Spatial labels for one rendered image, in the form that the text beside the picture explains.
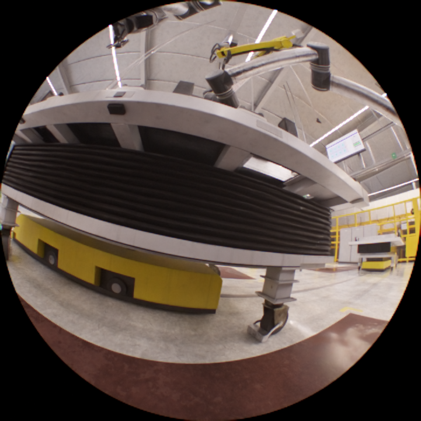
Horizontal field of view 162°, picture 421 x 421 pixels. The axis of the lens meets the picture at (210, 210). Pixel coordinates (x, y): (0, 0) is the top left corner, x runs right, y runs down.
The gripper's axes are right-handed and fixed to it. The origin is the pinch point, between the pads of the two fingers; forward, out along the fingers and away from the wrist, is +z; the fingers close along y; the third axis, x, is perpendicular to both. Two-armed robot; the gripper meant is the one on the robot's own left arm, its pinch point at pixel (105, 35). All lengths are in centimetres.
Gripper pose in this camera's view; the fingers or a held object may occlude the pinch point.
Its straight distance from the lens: 59.7
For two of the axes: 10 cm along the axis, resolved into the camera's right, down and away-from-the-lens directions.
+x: 9.8, 1.8, 0.5
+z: -1.6, 9.6, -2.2
